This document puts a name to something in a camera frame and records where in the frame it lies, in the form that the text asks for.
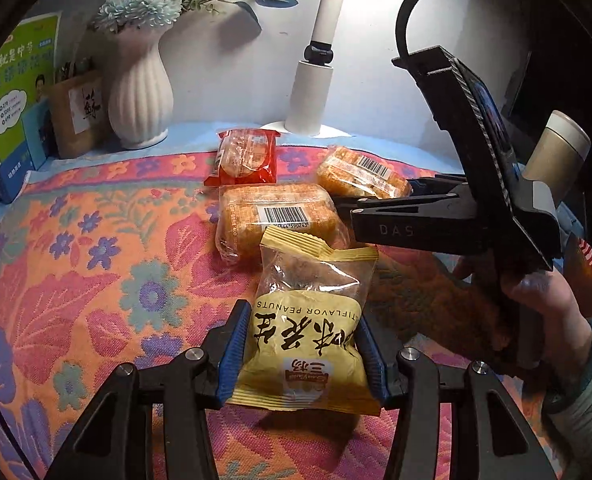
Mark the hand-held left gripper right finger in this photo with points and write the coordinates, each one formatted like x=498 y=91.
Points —
x=373 y=360

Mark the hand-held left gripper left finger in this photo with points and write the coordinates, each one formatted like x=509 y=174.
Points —
x=231 y=355

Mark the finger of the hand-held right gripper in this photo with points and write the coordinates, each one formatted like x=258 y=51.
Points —
x=400 y=202
x=435 y=185

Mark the small orange cracker packet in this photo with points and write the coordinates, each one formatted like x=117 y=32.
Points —
x=346 y=170

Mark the yellow peanut packet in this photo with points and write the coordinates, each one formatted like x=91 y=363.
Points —
x=301 y=340

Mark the person's right forearm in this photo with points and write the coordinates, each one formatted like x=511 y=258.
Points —
x=585 y=400

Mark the person's right hand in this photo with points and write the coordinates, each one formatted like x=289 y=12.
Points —
x=565 y=310

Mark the beige insulated cup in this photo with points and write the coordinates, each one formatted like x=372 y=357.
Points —
x=555 y=150

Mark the large orange cracker packet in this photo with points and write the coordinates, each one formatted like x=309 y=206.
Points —
x=256 y=230

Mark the floral mat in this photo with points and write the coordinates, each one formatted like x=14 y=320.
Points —
x=101 y=285

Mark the red cracker packet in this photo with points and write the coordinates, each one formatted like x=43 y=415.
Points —
x=246 y=160

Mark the light blue cloth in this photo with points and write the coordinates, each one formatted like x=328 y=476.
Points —
x=186 y=132

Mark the white ribbed vase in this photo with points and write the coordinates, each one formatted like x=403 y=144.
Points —
x=138 y=95

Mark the wooden pen holder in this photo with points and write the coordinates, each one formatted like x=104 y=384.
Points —
x=76 y=125

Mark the small blue book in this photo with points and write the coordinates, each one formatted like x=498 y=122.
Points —
x=38 y=135

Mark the green book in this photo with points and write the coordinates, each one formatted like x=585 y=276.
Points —
x=16 y=60

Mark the white lamp post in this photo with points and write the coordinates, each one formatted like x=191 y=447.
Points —
x=311 y=95

